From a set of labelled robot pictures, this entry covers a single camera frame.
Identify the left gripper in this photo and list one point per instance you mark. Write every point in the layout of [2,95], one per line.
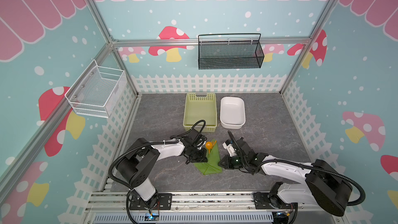
[202,157]

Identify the orange plastic fork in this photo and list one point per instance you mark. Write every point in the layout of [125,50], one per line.
[214,143]

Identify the white wire mesh basket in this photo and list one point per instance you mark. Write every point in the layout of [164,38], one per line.
[97,91]

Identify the green paper napkin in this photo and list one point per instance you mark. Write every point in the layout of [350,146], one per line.
[211,166]

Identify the aluminium mounting rail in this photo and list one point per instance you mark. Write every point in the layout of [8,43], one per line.
[202,207]

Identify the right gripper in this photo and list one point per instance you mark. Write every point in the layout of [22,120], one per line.
[229,161]

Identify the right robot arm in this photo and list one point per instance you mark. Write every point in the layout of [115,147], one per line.
[314,183]

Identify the white plastic tub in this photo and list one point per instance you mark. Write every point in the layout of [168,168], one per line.
[232,112]

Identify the orange plastic spoon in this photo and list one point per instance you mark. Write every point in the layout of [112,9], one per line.
[209,146]

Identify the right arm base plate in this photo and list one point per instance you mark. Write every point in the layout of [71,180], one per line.
[264,200]

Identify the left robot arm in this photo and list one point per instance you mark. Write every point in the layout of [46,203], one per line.
[133,167]

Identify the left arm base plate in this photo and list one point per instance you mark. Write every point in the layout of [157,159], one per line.
[157,202]

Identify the green perforated plastic basket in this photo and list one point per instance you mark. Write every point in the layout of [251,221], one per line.
[200,106]

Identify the black wire mesh basket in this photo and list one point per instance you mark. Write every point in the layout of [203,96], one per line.
[230,51]

